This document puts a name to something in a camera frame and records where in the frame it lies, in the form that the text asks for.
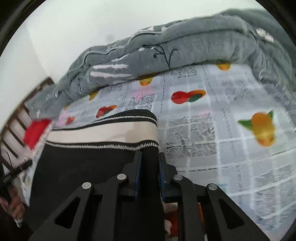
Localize grey quilted blanket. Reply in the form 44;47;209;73
25;9;295;120

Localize person's left hand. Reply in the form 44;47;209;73
1;186;26;228

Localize light blue fruit-print sheet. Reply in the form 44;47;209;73
22;64;295;240

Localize red pillow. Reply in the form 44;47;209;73
23;119;51;150

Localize black pants with white stripe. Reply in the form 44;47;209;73
25;109;165;240

